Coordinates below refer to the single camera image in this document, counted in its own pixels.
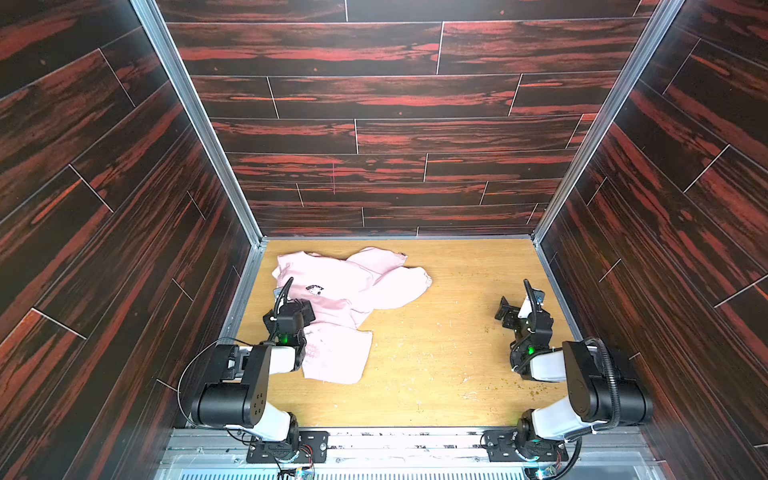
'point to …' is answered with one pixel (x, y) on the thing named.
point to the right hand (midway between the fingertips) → (526, 301)
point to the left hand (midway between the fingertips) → (290, 305)
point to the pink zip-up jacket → (343, 291)
